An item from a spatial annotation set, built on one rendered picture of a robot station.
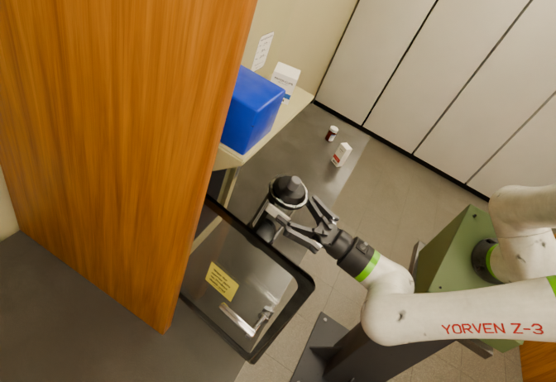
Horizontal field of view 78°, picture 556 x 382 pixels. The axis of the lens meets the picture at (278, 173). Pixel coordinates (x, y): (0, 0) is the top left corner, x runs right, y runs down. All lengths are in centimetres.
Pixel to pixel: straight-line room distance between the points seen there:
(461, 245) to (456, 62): 250
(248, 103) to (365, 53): 321
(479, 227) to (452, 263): 15
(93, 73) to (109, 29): 8
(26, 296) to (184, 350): 40
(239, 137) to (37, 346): 69
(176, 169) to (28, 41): 29
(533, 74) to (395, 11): 128
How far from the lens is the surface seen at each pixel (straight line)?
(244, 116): 52
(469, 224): 133
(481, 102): 372
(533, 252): 114
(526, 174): 406
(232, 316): 73
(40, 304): 104
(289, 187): 86
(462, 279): 132
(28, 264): 110
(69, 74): 60
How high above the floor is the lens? 186
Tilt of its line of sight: 40 degrees down
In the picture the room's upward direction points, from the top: 24 degrees clockwise
